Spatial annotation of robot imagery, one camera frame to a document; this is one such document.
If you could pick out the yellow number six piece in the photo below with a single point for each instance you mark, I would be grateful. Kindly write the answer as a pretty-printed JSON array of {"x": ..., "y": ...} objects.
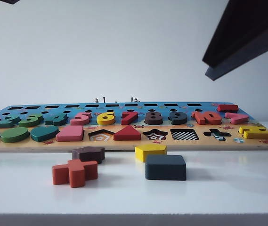
[{"x": 105, "y": 122}]

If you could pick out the green number three piece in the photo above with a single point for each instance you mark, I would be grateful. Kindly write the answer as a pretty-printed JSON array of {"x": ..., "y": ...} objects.
[{"x": 30, "y": 121}]

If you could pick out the colourful wooden puzzle board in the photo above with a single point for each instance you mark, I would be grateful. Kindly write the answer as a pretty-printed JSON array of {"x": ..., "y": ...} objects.
[{"x": 190, "y": 144}]

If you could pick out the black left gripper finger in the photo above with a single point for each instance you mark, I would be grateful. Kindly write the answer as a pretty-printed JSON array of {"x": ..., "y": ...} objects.
[
  {"x": 5, "y": 1},
  {"x": 13, "y": 1}
]

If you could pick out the pink math sign piece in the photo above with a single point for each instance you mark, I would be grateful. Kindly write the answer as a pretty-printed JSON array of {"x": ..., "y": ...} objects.
[{"x": 236, "y": 120}]

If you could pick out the teal number two piece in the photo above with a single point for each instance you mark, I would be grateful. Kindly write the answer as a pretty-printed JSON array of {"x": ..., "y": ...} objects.
[{"x": 4, "y": 123}]

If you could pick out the brown number eight piece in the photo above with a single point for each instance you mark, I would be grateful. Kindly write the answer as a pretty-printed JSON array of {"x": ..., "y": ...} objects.
[{"x": 153, "y": 122}]

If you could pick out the green oval shape piece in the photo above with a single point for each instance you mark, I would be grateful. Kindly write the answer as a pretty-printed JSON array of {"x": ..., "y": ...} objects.
[{"x": 14, "y": 135}]

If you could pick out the red triangle shape piece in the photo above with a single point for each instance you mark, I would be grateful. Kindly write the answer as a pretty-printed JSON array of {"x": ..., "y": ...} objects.
[{"x": 127, "y": 135}]

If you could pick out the orange number ten piece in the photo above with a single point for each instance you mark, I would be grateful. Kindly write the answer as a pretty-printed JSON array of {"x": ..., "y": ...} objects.
[{"x": 199, "y": 118}]

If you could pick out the yellow math sign piece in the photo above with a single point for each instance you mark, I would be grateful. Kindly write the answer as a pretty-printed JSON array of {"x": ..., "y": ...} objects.
[{"x": 256, "y": 134}]

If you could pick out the dark blue number nine piece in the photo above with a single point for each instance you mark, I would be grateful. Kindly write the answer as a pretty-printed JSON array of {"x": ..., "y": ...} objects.
[{"x": 179, "y": 121}]

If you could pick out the orange cross shape piece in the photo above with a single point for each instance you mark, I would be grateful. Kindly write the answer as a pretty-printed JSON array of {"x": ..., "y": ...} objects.
[{"x": 77, "y": 175}]

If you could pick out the red minus sign piece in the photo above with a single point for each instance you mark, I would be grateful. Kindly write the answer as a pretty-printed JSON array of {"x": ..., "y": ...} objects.
[{"x": 228, "y": 108}]

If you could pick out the teal round block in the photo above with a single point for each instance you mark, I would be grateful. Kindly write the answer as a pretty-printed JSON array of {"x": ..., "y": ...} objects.
[{"x": 43, "y": 135}]

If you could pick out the brown star shape piece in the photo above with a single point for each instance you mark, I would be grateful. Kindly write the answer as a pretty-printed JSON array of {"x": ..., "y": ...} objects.
[{"x": 89, "y": 155}]

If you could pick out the pink number five piece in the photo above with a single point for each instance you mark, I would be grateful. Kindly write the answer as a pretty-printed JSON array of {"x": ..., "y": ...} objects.
[{"x": 79, "y": 121}]

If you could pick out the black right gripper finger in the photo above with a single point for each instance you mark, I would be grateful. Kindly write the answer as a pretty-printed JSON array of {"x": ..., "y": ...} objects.
[
  {"x": 218, "y": 71},
  {"x": 246, "y": 28}
]

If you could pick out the dark blue square block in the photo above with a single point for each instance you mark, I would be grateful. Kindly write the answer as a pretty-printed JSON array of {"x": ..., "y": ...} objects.
[{"x": 165, "y": 168}]

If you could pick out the red number seven piece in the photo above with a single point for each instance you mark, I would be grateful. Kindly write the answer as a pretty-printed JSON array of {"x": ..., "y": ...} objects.
[{"x": 126, "y": 120}]

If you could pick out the yellow pentagon shape piece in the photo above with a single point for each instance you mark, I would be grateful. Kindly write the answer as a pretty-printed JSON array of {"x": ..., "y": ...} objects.
[{"x": 150, "y": 150}]

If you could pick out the teal number four piece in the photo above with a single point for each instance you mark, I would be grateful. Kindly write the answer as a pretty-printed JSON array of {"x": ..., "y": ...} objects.
[{"x": 58, "y": 121}]

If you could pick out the pink rectangle shape piece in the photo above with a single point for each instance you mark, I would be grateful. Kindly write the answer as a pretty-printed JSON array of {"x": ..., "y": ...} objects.
[{"x": 70, "y": 134}]

